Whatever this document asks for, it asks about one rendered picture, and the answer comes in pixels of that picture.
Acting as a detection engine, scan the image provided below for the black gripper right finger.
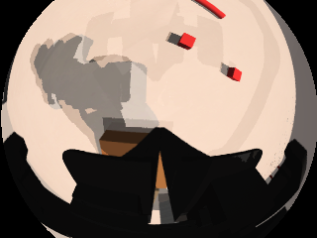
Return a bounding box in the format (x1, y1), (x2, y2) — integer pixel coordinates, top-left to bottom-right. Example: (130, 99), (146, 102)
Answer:
(159, 127), (263, 222)

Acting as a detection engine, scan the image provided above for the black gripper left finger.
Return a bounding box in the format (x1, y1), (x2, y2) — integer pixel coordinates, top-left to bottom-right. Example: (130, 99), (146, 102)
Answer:
(62, 127), (161, 223)

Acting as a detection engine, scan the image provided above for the red cube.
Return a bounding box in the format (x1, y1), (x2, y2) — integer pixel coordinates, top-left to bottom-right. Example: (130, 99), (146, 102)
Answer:
(227, 67), (242, 82)
(178, 33), (195, 51)

